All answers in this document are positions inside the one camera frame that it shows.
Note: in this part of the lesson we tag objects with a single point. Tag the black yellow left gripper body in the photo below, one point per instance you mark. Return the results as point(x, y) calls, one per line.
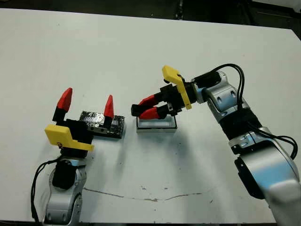
point(77, 134)

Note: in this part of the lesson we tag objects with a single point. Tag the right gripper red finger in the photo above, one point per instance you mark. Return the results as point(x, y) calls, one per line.
point(149, 114)
point(150, 99)

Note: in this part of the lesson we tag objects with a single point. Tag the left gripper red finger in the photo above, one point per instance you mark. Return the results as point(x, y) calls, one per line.
point(64, 100)
point(109, 107)

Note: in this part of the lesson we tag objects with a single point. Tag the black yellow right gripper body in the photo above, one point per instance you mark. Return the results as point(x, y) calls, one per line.
point(181, 94)

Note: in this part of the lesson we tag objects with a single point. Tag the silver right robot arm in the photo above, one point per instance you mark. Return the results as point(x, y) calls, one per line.
point(270, 164)

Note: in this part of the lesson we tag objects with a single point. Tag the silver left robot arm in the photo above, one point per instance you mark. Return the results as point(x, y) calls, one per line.
point(58, 204)

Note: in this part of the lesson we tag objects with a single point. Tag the dark metal chair leg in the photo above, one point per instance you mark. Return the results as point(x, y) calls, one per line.
point(179, 14)

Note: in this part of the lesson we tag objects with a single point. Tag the white-lined camera box base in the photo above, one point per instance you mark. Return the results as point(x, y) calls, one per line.
point(155, 130)

